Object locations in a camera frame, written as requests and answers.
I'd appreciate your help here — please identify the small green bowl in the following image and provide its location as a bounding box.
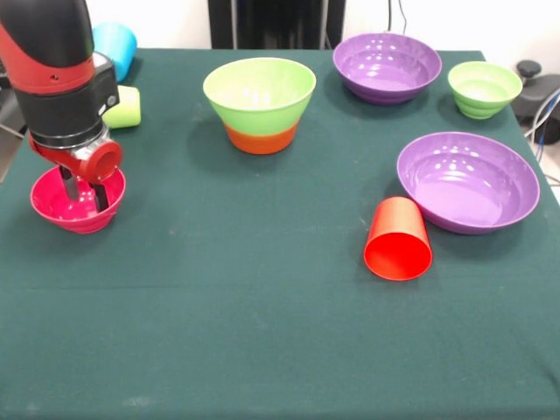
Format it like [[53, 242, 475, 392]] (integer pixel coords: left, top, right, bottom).
[[447, 60, 524, 120]]

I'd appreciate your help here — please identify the black chair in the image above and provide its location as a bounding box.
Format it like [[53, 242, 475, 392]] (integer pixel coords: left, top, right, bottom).
[[0, 65, 30, 137], [514, 59, 560, 145]]

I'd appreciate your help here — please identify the yellow-green cup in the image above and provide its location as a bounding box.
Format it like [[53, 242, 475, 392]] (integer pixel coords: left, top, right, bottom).
[[102, 84, 143, 130]]

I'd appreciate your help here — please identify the blue cup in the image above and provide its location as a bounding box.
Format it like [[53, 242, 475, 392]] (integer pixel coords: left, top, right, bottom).
[[91, 22, 138, 84]]

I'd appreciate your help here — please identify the dark green tablecloth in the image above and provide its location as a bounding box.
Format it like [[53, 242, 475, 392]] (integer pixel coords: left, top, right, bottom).
[[0, 46, 560, 420]]

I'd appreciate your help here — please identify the black cable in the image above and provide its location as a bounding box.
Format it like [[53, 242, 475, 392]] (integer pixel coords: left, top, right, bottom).
[[387, 0, 410, 36]]

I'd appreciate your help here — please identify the red cup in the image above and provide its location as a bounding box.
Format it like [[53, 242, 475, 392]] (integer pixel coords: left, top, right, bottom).
[[363, 196, 434, 282]]

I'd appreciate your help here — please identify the pink bowl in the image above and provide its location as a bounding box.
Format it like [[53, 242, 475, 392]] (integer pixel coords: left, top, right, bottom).
[[29, 164, 127, 235]]

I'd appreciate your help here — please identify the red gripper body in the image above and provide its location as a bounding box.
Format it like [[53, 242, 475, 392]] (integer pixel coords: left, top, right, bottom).
[[28, 129, 124, 185]]

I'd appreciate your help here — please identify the white cable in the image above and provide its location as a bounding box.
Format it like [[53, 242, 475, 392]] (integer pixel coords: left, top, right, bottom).
[[523, 98, 560, 139]]

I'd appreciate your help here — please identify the blue cable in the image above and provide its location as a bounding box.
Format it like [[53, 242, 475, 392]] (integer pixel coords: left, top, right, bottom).
[[534, 87, 560, 148]]

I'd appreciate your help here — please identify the purple bowl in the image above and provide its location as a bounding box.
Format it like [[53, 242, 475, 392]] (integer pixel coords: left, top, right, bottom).
[[396, 131, 542, 235], [332, 32, 443, 106]]

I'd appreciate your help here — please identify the large green bowl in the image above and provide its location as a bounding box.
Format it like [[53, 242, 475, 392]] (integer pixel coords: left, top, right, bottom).
[[202, 57, 318, 135]]

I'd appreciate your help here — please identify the orange bowl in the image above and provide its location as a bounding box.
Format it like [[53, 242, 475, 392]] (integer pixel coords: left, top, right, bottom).
[[224, 120, 301, 156]]

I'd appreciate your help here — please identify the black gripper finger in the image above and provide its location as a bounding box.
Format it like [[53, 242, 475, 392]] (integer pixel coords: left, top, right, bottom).
[[90, 181, 110, 215], [57, 164, 81, 203]]

